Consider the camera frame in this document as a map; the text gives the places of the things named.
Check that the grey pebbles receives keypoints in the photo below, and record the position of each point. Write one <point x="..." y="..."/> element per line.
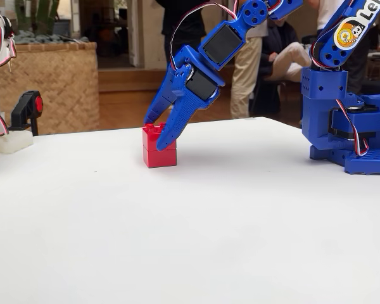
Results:
<point x="41" y="38"/>

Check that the person in beige trousers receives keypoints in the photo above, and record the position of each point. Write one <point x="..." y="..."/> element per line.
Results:
<point x="244" y="73"/>

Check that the person in black clothes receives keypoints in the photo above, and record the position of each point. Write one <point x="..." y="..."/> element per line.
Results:
<point x="187" y="16"/>

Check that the black clamp with red knob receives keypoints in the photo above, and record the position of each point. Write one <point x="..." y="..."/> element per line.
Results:
<point x="25" y="106"/>

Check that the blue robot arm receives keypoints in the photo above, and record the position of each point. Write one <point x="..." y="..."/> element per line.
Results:
<point x="323" y="85"/>

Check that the red toy brick stack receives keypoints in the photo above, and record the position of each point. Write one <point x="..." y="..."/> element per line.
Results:
<point x="160" y="158"/>

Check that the woven wicker planter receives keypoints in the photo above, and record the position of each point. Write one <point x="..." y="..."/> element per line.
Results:
<point x="60" y="85"/>

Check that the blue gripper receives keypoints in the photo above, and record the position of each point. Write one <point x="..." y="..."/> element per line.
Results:
<point x="199" y="85"/>

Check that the green plants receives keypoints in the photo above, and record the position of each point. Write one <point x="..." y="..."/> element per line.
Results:
<point x="41" y="14"/>

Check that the seated person in dark jacket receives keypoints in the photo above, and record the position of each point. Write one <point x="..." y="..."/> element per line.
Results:
<point x="280" y="35"/>

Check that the person in white shirt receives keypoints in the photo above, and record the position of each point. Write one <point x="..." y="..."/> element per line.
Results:
<point x="326" y="12"/>

